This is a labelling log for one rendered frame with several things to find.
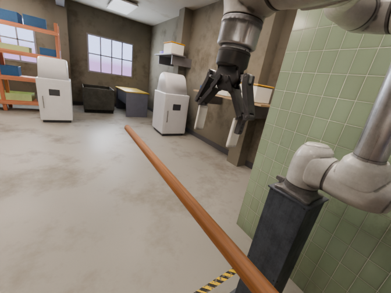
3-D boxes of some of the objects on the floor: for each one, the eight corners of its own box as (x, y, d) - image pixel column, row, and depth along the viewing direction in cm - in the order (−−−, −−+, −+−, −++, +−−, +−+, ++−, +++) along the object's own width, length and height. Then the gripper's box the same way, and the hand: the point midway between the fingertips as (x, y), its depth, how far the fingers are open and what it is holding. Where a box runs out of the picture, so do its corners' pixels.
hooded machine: (185, 136, 509) (194, 76, 457) (162, 136, 469) (168, 71, 417) (172, 127, 571) (178, 74, 519) (150, 128, 530) (154, 70, 478)
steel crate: (109, 107, 712) (109, 86, 685) (116, 114, 621) (116, 90, 595) (81, 106, 658) (80, 83, 632) (84, 113, 568) (82, 87, 542)
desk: (135, 109, 768) (135, 88, 740) (148, 117, 653) (149, 93, 625) (114, 107, 723) (115, 86, 696) (125, 117, 608) (125, 91, 580)
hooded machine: (74, 122, 465) (70, 60, 416) (41, 122, 427) (31, 54, 378) (73, 115, 524) (69, 60, 475) (43, 115, 486) (35, 54, 437)
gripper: (294, 54, 35) (259, 156, 42) (213, 53, 54) (197, 124, 60) (273, 42, 31) (237, 157, 38) (192, 46, 49) (178, 122, 56)
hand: (213, 133), depth 49 cm, fingers open, 13 cm apart
